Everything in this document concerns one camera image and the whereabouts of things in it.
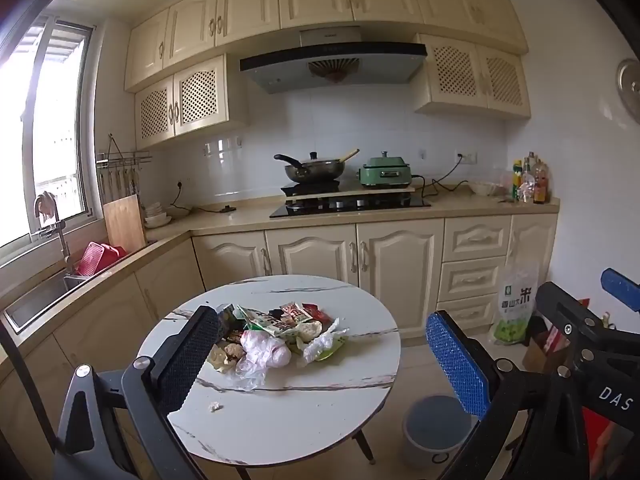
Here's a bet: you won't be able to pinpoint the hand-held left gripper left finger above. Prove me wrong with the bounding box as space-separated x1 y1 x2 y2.
52 305 226 480

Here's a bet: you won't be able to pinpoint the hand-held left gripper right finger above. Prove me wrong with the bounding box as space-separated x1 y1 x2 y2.
426 310 588 480

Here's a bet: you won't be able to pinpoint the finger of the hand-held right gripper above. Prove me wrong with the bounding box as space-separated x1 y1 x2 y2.
535 281 621 376
601 268 640 331

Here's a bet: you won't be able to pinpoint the brown food scraps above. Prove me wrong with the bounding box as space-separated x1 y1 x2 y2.
207 340 248 374

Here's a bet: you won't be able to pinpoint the white plastic bag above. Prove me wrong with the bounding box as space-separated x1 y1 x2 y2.
235 330 293 392

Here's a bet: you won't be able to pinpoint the pale blue waste bin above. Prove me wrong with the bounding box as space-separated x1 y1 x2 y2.
402 395 479 469

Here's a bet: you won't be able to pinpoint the pile of snack wrappers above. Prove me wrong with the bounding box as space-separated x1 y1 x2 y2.
217 301 333 343

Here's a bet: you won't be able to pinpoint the green snack wrapper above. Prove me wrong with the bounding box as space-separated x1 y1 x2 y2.
315 340 349 362

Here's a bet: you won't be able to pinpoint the clear plastic wrapper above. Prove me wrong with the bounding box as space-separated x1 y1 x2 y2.
300 317 351 363

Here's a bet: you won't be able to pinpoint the white and green rice bag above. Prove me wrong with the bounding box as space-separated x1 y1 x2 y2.
492 260 541 347

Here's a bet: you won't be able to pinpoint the cream drawer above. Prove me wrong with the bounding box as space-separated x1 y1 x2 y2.
437 294 499 332
443 217 512 262
441 257 507 304

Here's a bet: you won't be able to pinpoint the cardboard box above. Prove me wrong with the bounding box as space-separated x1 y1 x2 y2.
522 330 571 374

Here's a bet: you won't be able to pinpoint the cream sink base cabinet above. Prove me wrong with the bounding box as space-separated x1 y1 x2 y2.
0 237 209 480

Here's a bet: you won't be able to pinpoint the round white marble table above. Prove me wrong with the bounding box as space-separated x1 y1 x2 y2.
136 275 402 480

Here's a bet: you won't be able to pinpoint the group of condiment bottles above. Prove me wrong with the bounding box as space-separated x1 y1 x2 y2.
510 151 550 205

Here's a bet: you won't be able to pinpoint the red plastic basket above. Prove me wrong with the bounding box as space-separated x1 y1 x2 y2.
75 241 127 277

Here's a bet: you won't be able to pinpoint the stack of white bowls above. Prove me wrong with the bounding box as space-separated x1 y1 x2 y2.
144 202 174 229

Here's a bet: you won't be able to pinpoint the wooden cutting board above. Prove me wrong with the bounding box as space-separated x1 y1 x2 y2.
103 194 148 254

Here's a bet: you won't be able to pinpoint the steel sink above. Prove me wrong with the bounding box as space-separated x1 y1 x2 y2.
4 271 97 334

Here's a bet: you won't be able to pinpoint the steel faucet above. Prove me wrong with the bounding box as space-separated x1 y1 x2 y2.
33 191 72 267

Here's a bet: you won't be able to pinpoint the black gas stove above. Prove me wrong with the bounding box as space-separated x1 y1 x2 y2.
269 195 432 219

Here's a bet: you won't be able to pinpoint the metal utensil rack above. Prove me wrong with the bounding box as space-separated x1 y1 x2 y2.
96 132 154 202

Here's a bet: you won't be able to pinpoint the black induction cooker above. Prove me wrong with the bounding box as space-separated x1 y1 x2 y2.
280 179 347 197

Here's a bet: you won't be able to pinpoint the green electric cooker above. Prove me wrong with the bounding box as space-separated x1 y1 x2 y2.
356 151 416 189

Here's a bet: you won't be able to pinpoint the black wok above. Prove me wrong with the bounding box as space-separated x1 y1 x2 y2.
273 150 351 184

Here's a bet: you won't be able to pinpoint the window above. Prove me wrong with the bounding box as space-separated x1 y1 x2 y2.
0 12 97 262

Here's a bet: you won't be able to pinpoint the grey range hood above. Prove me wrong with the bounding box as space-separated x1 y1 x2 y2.
239 26 429 95

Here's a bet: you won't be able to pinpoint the black power cable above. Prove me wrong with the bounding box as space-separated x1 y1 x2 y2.
414 152 472 197

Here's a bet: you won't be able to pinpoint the round metal wall fixture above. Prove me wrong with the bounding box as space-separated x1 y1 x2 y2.
615 58 640 126

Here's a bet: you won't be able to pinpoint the lattice door wall cabinet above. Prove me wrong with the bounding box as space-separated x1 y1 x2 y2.
413 34 532 120
135 54 249 151

